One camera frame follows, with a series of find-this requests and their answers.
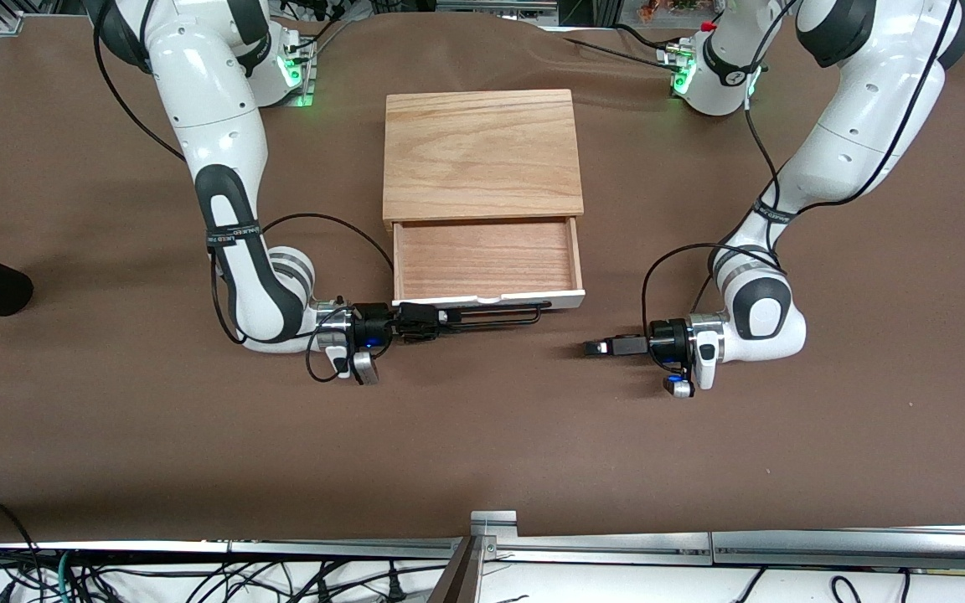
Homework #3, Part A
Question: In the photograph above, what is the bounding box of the black metal drawer handle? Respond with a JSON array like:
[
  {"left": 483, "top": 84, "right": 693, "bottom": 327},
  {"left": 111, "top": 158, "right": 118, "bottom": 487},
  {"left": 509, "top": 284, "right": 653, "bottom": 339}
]
[{"left": 439, "top": 301, "right": 553, "bottom": 330}]

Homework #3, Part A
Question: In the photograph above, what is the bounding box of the aluminium corner bracket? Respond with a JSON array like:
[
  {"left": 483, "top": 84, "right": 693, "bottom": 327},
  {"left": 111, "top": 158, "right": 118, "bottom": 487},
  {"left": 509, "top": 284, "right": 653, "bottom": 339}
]
[{"left": 471, "top": 511, "right": 519, "bottom": 541}]

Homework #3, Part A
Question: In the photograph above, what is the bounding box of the aluminium diagonal strut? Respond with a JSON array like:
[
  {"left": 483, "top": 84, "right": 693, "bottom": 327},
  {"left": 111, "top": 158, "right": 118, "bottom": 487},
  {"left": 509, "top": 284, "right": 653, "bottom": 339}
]
[{"left": 428, "top": 536, "right": 483, "bottom": 603}]

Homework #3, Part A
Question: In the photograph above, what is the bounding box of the teal cable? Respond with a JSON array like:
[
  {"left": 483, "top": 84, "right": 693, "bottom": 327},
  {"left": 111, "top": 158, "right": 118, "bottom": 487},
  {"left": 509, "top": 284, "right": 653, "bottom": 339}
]
[{"left": 51, "top": 551, "right": 75, "bottom": 603}]

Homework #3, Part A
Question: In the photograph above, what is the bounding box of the wooden drawer cabinet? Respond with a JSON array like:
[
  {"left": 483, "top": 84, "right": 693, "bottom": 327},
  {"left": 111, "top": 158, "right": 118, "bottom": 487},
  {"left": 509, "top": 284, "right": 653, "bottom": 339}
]
[{"left": 382, "top": 89, "right": 586, "bottom": 234}]

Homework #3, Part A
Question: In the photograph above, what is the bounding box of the brown table mat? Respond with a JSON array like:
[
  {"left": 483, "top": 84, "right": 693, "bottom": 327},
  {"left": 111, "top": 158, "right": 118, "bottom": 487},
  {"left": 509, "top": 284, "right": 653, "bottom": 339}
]
[{"left": 0, "top": 8, "right": 965, "bottom": 541}]

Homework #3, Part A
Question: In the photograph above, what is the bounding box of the aluminium frame rail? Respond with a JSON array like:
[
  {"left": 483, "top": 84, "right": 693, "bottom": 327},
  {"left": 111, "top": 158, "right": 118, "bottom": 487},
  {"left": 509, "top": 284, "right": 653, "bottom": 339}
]
[
  {"left": 711, "top": 526, "right": 965, "bottom": 570},
  {"left": 0, "top": 540, "right": 465, "bottom": 560},
  {"left": 495, "top": 531, "right": 714, "bottom": 564}
]

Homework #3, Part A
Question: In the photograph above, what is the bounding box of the black cable on mat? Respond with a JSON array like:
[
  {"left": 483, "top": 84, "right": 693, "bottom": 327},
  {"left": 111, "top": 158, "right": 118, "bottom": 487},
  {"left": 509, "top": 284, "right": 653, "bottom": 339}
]
[{"left": 562, "top": 35, "right": 684, "bottom": 70}]

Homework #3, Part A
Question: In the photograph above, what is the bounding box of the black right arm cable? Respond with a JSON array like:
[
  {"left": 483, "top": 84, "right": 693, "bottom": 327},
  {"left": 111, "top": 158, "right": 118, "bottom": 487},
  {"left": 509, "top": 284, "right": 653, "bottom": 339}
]
[{"left": 93, "top": 0, "right": 395, "bottom": 384}]

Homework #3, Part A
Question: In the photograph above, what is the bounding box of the white drawer with black handle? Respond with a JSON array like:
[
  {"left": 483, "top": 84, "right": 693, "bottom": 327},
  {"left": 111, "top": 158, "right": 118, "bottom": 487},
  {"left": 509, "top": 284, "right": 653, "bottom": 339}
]
[{"left": 391, "top": 216, "right": 587, "bottom": 309}]

